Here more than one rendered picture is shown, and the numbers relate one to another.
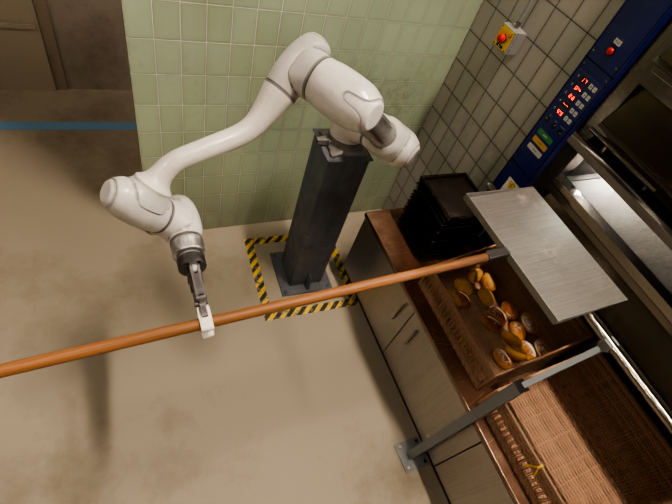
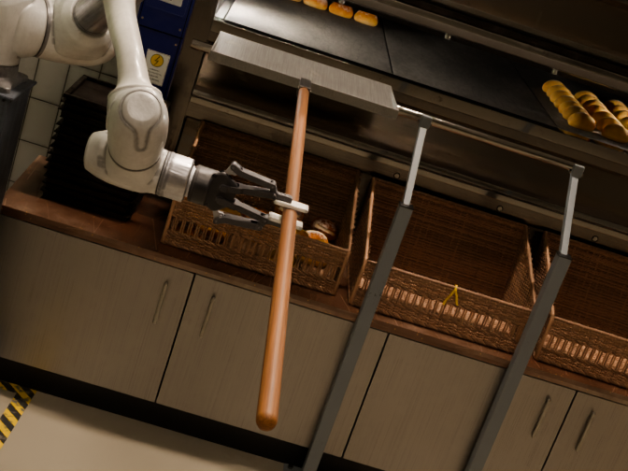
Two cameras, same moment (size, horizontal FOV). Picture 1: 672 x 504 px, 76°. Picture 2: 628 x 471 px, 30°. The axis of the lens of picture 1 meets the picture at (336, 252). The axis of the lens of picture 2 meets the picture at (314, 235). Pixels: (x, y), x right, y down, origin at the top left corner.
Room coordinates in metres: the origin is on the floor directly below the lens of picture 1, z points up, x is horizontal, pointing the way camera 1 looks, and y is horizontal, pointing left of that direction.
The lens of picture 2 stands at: (-0.80, 2.04, 1.87)
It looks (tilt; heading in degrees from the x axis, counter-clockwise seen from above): 19 degrees down; 304
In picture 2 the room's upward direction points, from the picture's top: 19 degrees clockwise
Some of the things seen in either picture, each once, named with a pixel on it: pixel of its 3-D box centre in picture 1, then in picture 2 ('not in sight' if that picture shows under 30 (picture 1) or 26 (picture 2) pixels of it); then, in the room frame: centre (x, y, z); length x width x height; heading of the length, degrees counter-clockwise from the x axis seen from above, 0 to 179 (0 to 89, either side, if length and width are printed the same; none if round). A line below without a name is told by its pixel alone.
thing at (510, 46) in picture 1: (509, 39); not in sight; (2.15, -0.35, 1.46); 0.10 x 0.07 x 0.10; 39
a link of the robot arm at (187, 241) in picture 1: (188, 250); (177, 178); (0.66, 0.38, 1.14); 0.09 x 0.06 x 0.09; 129
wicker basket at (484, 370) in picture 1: (499, 307); (265, 204); (1.30, -0.78, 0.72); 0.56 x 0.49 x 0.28; 39
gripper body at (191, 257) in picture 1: (193, 271); (213, 189); (0.60, 0.33, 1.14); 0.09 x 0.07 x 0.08; 39
